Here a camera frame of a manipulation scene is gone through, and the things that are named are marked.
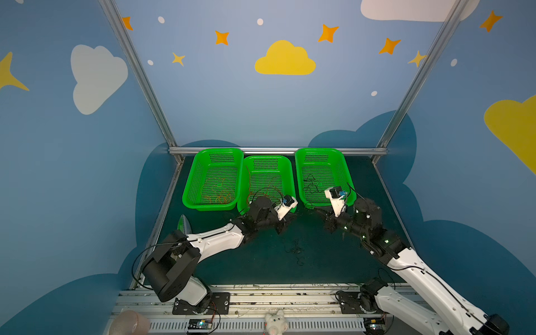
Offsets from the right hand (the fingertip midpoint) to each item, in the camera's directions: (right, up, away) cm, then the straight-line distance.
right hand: (320, 205), depth 74 cm
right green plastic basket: (+9, +15, +37) cm, 41 cm away
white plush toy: (-16, -39, -6) cm, 42 cm away
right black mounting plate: (+12, -36, +1) cm, 38 cm away
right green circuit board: (+19, -42, -2) cm, 46 cm away
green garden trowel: (-58, -11, +19) cm, 62 cm away
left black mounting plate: (-37, -36, 0) cm, 51 cm away
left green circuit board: (-43, -41, -3) cm, 59 cm away
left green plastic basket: (-42, +18, +37) cm, 59 cm away
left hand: (-8, -3, +7) cm, 11 cm away
